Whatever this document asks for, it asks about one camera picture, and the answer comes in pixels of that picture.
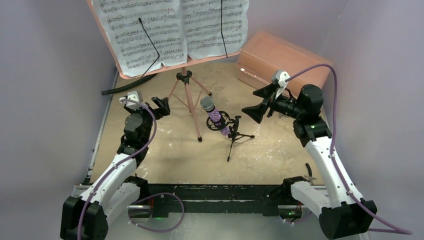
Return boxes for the pink folding music stand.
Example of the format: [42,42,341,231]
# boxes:
[87,1,240,122]

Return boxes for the black handled pliers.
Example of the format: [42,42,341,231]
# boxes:
[304,163,316,186]

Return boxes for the purple glitter microphone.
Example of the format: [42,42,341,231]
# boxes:
[200,96,230,136]

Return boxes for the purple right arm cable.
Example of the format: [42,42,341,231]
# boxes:
[281,63,413,235]

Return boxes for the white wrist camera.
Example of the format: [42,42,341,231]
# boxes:
[272,69,291,99]
[119,90,143,110]

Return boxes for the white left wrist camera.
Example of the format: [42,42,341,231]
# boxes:
[119,90,143,110]

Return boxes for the black mini microphone tripod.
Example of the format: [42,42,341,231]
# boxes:
[219,110,255,162]

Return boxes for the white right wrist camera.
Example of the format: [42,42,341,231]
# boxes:
[272,69,291,99]

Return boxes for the sheet music paper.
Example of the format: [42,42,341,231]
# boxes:
[89,0,188,77]
[181,0,250,60]

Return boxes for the black corrugated hose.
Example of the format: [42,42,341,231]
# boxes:
[100,73,159,96]

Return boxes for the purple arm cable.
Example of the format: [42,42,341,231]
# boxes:
[76,97,185,240]
[281,63,413,235]

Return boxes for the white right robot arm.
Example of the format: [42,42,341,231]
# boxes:
[242,83,377,240]

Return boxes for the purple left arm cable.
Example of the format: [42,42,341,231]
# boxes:
[76,97,185,240]

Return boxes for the pink translucent storage box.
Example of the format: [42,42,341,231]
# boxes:
[236,31,333,89]

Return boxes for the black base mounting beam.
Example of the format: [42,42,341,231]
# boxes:
[127,183,309,220]

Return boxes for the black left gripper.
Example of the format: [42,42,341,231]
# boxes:
[124,98,169,144]

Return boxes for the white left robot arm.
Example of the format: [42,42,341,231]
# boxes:
[59,93,171,240]

